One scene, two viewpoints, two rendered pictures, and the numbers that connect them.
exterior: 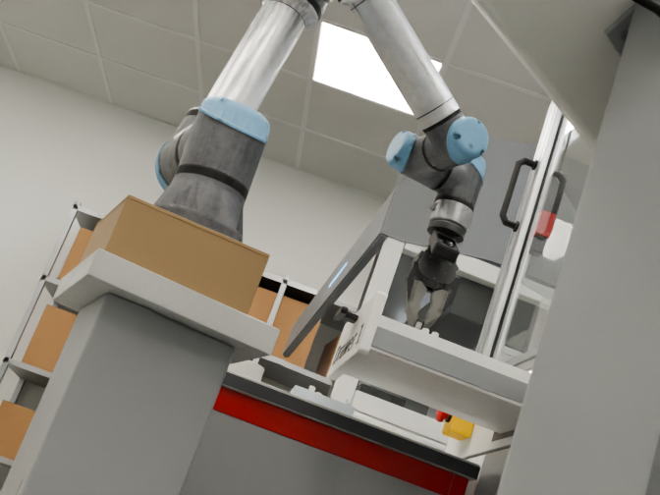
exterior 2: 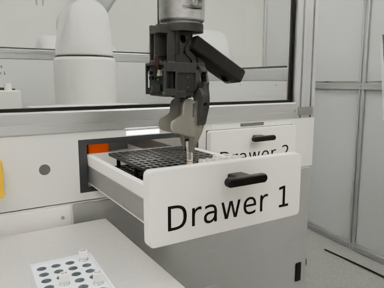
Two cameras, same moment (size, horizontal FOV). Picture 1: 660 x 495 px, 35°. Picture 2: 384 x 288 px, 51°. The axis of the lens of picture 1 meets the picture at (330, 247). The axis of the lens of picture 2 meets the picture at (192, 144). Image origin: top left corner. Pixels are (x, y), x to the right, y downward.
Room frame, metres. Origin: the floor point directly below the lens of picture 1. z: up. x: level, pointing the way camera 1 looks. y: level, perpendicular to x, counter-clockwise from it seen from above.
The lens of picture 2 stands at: (2.14, 0.42, 1.05)
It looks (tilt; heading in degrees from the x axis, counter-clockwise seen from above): 9 degrees down; 243
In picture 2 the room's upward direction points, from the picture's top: straight up
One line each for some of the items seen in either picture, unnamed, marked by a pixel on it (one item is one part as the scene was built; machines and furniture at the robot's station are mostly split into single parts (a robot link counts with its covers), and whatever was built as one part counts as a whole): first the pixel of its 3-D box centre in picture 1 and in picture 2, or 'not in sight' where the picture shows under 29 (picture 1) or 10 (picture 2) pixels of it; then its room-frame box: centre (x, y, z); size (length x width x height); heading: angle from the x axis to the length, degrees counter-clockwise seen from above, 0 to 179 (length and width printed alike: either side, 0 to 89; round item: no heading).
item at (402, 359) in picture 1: (463, 385); (168, 174); (1.83, -0.31, 0.86); 0.40 x 0.26 x 0.06; 95
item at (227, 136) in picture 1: (224, 144); not in sight; (1.56, 0.21, 1.03); 0.13 x 0.12 x 0.14; 22
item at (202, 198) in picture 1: (201, 210); not in sight; (1.55, 0.20, 0.91); 0.15 x 0.15 x 0.10
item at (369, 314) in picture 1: (356, 338); (230, 194); (1.82, -0.10, 0.87); 0.29 x 0.02 x 0.11; 5
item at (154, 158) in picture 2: not in sight; (170, 172); (1.83, -0.30, 0.87); 0.22 x 0.18 x 0.06; 95
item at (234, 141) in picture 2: not in sight; (254, 148); (1.53, -0.44, 0.87); 0.29 x 0.02 x 0.11; 5
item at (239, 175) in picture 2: (347, 316); (241, 178); (1.81, -0.07, 0.91); 0.07 x 0.04 x 0.01; 5
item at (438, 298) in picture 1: (430, 313); (174, 124); (1.86, -0.21, 0.97); 0.06 x 0.03 x 0.09; 4
